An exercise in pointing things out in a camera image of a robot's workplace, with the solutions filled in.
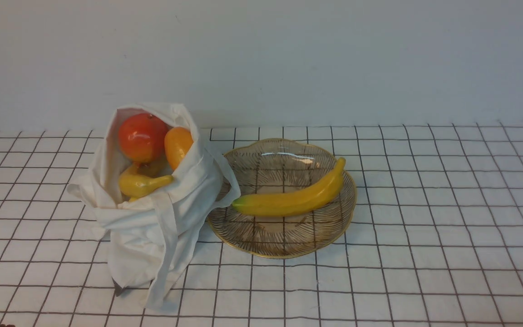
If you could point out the yellow pear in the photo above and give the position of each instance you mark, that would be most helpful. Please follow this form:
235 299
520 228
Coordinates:
135 186

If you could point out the yellow fruit in bag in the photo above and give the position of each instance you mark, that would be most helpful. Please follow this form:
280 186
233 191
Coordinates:
153 169

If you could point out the white cloth bag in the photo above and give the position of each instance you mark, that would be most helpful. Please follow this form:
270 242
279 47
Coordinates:
152 240

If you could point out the gold rimmed glass plate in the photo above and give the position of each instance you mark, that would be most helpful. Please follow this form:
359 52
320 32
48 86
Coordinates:
273 166

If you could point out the yellow banana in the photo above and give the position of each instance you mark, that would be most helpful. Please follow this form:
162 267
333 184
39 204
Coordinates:
297 202

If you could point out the orange yellow mango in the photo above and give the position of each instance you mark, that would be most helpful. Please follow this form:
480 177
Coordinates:
177 143

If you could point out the red orange apple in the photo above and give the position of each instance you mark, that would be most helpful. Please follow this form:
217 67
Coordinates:
141 137

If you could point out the white grid tablecloth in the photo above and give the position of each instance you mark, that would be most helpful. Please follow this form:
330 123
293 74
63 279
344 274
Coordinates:
436 239

